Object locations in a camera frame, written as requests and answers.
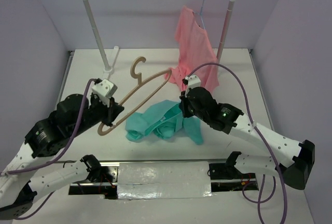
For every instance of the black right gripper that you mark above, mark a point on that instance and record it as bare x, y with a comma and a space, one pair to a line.
184, 99

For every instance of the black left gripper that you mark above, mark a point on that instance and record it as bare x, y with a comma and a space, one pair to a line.
111, 111

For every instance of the teal t shirt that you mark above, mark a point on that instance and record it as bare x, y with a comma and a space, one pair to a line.
164, 120

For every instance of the tan wooden hanger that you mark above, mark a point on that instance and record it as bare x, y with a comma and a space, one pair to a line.
140, 83

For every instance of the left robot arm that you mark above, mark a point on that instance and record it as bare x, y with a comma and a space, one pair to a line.
47, 138

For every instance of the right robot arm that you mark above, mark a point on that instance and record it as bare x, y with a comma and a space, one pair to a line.
288, 159

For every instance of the pink t shirt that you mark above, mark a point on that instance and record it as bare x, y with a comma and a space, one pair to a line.
194, 47

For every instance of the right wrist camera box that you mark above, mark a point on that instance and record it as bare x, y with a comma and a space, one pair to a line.
192, 81

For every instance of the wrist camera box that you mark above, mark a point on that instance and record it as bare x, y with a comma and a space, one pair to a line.
192, 81
104, 89

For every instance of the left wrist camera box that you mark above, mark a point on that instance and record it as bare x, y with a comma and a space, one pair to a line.
104, 89

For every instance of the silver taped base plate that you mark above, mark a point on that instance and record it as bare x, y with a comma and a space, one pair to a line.
163, 180

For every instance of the blue wire hanger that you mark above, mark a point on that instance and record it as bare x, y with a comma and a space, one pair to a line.
200, 14

